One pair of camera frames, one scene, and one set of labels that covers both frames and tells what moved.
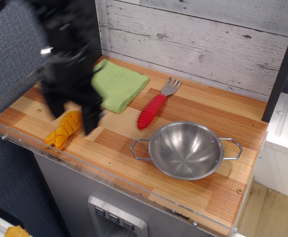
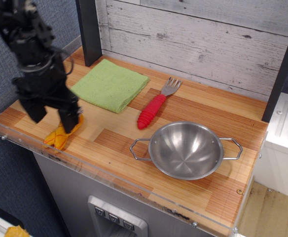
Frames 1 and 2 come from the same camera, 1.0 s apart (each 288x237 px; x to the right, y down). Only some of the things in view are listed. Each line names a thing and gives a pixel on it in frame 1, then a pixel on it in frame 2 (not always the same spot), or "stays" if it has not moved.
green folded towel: (115, 86) stays
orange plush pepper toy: (58, 138) stays
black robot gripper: (70, 29) to (46, 81)
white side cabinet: (279, 168) stays
